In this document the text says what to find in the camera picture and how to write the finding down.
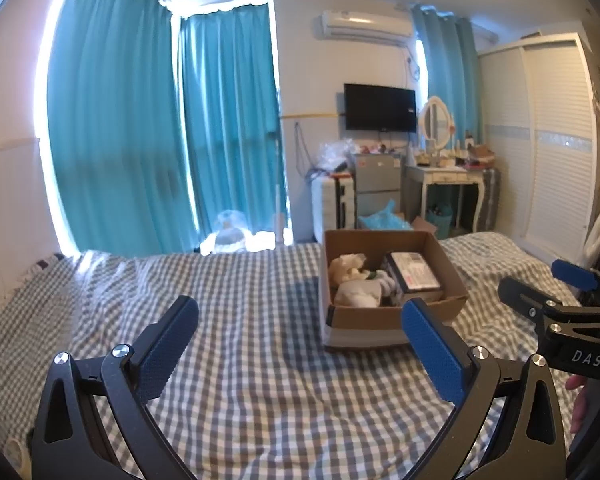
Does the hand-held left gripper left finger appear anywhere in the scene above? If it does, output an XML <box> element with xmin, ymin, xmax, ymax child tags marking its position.
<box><xmin>30</xmin><ymin>295</ymin><xmax>200</xmax><ymax>480</ymax></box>

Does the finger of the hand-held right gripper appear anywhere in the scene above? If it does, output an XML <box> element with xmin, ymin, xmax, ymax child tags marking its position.
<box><xmin>497</xmin><ymin>276</ymin><xmax>588</xmax><ymax>335</ymax></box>
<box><xmin>551</xmin><ymin>259</ymin><xmax>600</xmax><ymax>302</ymax></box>

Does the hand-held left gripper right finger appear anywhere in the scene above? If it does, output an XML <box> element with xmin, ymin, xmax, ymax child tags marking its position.
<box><xmin>401</xmin><ymin>297</ymin><xmax>567</xmax><ymax>480</ymax></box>

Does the brown cardboard box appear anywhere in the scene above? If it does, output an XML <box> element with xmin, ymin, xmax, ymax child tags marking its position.
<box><xmin>319</xmin><ymin>229</ymin><xmax>468</xmax><ymax>352</ymax></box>

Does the dark blue tissue pack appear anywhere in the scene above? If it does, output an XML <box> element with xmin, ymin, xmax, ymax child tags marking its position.
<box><xmin>382</xmin><ymin>251</ymin><xmax>431</xmax><ymax>294</ymax></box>

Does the white sock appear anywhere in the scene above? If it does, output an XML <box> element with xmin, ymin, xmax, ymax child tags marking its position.
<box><xmin>321</xmin><ymin>280</ymin><xmax>382</xmax><ymax>309</ymax></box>

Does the person's right hand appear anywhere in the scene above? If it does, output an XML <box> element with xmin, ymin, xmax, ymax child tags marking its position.
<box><xmin>566</xmin><ymin>374</ymin><xmax>589</xmax><ymax>434</ymax></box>

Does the grey checked bed sheet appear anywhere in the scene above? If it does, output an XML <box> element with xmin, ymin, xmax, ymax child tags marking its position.
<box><xmin>0</xmin><ymin>232</ymin><xmax>581</xmax><ymax>480</ymax></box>

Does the teal basket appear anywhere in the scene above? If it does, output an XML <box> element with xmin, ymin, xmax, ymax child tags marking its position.
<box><xmin>426</xmin><ymin>205</ymin><xmax>454</xmax><ymax>239</ymax></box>

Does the white slatted wardrobe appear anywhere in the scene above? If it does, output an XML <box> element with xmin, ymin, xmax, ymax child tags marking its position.
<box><xmin>477</xmin><ymin>32</ymin><xmax>600</xmax><ymax>264</ymax></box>

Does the clear bag by window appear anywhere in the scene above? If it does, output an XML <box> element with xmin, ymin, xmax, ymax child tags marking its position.
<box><xmin>215</xmin><ymin>210</ymin><xmax>249</xmax><ymax>252</ymax></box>

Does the blue plastic bag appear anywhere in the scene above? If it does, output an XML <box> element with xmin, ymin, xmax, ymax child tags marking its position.
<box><xmin>358</xmin><ymin>200</ymin><xmax>414</xmax><ymax>232</ymax></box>

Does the white dressing table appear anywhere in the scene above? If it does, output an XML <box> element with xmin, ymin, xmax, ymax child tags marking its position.
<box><xmin>405</xmin><ymin>162</ymin><xmax>486</xmax><ymax>234</ymax></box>

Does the small brown box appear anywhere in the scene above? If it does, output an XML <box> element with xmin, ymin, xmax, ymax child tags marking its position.
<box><xmin>467</xmin><ymin>144</ymin><xmax>496</xmax><ymax>164</ymax></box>

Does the white drawer cabinet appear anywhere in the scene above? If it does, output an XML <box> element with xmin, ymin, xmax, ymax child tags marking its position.
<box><xmin>311</xmin><ymin>175</ymin><xmax>356</xmax><ymax>242</ymax></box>

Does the grey small fridge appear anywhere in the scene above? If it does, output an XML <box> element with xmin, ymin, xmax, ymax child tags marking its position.
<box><xmin>352</xmin><ymin>152</ymin><xmax>406</xmax><ymax>226</ymax></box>

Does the white oval mirror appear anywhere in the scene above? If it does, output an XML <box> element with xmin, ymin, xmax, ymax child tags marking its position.
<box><xmin>419</xmin><ymin>96</ymin><xmax>456</xmax><ymax>154</ymax></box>

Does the clear plastic bag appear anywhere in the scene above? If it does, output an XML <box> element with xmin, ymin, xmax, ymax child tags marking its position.
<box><xmin>320</xmin><ymin>140</ymin><xmax>357</xmax><ymax>172</ymax></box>

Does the narrow teal curtain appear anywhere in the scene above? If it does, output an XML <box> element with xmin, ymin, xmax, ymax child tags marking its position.
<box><xmin>411</xmin><ymin>5</ymin><xmax>481</xmax><ymax>150</ymax></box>

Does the wide teal curtain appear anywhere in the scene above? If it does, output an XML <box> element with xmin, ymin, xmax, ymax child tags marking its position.
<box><xmin>47</xmin><ymin>0</ymin><xmax>182</xmax><ymax>254</ymax></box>

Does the white air conditioner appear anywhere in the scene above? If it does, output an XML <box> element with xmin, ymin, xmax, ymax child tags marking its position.
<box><xmin>314</xmin><ymin>9</ymin><xmax>414</xmax><ymax>47</ymax></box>

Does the black wall television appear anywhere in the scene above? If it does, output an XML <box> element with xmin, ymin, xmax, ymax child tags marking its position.
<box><xmin>343</xmin><ymin>83</ymin><xmax>418</xmax><ymax>134</ymax></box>

